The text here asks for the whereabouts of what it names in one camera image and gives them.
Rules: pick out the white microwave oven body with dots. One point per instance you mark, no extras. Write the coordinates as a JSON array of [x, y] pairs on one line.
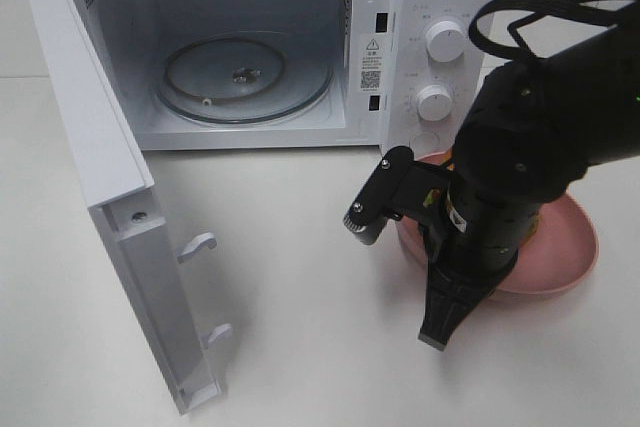
[[377, 48]]

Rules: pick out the pink round plate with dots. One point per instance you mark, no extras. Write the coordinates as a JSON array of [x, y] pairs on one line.
[[558, 257]]

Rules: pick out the upper white power knob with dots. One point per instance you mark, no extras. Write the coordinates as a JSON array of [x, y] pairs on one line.
[[445, 40]]

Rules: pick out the round door release button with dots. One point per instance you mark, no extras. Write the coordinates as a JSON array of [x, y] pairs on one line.
[[425, 144]]

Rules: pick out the toy hamburger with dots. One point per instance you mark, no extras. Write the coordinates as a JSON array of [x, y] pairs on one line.
[[445, 156]]

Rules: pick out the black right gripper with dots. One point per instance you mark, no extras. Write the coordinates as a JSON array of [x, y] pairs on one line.
[[472, 238]]

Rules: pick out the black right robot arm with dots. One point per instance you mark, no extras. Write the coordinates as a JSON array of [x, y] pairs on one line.
[[565, 99]]

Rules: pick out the white timer knob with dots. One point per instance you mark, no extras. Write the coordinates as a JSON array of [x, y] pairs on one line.
[[433, 103]]

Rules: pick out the white microwave door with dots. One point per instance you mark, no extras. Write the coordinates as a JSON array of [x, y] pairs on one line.
[[119, 193]]

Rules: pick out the glass microwave turntable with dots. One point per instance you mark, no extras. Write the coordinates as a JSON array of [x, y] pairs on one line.
[[246, 77]]

